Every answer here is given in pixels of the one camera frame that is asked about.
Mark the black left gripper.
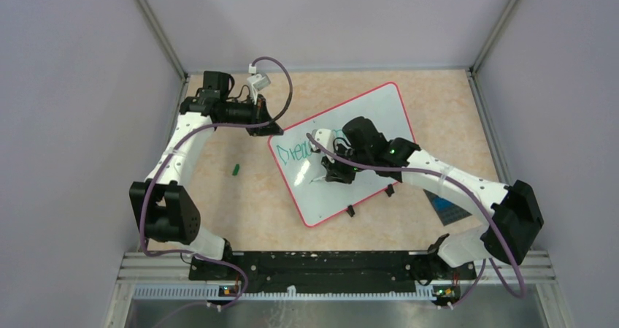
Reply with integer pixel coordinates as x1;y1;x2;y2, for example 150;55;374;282
220;93;284;137

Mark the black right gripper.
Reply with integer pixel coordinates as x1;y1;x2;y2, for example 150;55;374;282
322;141;372;184

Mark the green white marker pen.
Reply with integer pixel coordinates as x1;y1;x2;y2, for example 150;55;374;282
309;176;326;183

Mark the red-edged whiteboard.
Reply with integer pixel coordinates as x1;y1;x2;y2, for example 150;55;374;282
268;82;415;227

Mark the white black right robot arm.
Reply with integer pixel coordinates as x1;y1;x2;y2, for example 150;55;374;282
308;116;544;278

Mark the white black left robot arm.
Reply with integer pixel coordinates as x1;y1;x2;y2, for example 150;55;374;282
129;69;283;279

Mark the black whiteboard clip lower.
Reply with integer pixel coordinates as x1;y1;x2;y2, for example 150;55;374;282
346;205;355;217

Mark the black whiteboard clip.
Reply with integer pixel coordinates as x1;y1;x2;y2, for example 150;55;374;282
346;205;355;217
385;184;395;197

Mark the black whiteboard clip upper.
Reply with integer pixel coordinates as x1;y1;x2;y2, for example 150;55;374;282
385;184;395;197

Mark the blue lego brick on plate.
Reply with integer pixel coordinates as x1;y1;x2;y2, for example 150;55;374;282
432;197;453;211

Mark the grey lego baseplate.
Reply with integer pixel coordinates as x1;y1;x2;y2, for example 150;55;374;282
423;190;471;226

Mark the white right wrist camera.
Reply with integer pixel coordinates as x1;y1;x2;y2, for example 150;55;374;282
309;129;337;155

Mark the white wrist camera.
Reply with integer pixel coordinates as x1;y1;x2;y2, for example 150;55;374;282
246;64;271;104
309;129;337;155

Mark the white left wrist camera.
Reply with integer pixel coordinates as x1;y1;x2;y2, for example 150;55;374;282
246;64;271;104

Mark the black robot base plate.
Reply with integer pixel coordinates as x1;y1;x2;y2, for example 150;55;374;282
188;251;477;294

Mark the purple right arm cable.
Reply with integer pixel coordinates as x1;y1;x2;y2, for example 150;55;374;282
306;131;527;310

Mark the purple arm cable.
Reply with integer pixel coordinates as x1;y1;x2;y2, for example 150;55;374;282
306;131;527;310
139;56;294;312

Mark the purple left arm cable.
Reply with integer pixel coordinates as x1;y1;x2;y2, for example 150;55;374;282
139;56;294;312

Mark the aluminium frame rail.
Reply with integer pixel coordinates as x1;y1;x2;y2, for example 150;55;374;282
104;251;574;327

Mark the white slotted cable duct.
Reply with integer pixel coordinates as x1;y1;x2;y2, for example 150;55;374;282
133;284;436;301

